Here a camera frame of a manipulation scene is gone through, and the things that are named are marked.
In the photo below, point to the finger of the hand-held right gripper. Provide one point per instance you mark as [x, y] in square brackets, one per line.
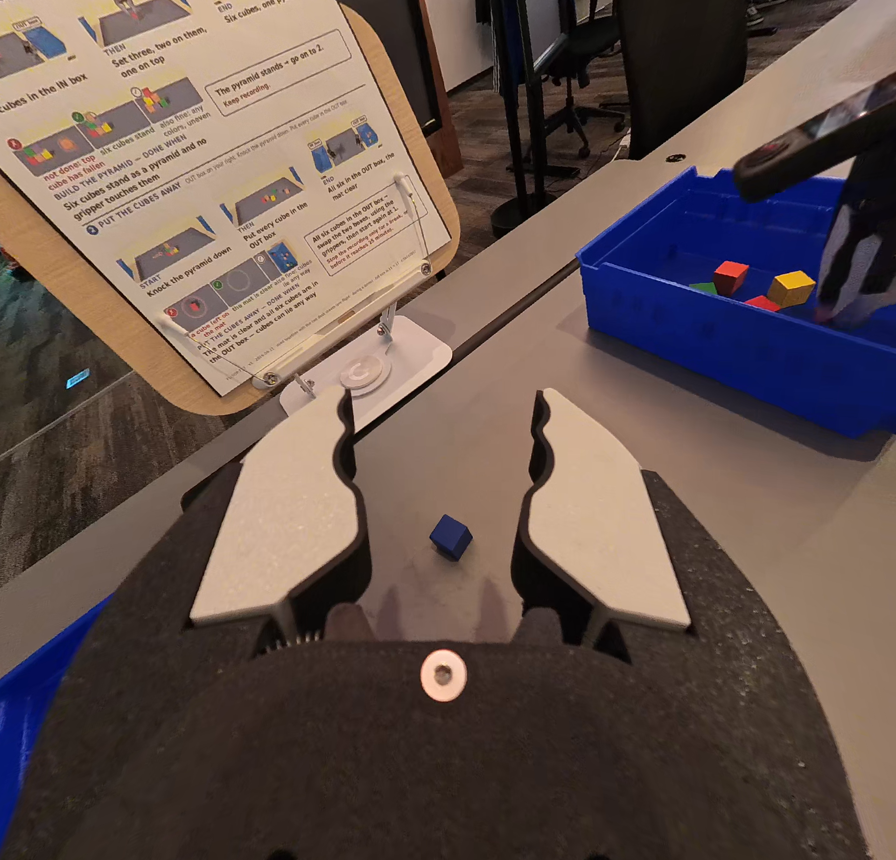
[875, 307]
[850, 265]

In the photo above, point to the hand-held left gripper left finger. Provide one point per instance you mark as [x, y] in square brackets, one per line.
[280, 524]

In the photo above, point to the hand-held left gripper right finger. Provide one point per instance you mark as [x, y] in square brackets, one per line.
[602, 538]

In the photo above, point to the yellow cube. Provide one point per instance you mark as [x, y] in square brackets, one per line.
[791, 289]

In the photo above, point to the red cube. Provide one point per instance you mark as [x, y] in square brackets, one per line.
[761, 304]

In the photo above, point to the orange cube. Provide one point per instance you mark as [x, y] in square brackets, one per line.
[729, 277]

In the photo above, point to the green cube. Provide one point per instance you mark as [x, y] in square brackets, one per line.
[703, 289]

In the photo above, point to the blue cube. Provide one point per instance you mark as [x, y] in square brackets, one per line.
[450, 536]

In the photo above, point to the blue plastic bin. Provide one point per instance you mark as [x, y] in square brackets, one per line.
[35, 699]
[700, 356]

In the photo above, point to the black office chair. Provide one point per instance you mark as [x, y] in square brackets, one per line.
[679, 55]

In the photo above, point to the black swivel chair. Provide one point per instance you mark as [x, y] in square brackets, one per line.
[584, 83]

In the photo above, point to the grey display panel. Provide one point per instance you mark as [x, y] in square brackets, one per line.
[546, 13]

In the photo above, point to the black round stand base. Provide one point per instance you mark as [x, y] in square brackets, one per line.
[516, 219]

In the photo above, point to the black metal pole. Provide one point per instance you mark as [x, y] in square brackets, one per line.
[514, 83]

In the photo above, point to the wooden pillar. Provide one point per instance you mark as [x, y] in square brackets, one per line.
[437, 69]

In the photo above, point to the wooden instruction board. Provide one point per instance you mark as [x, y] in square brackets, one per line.
[210, 139]

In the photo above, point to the black panel stand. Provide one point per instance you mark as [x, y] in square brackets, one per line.
[385, 34]

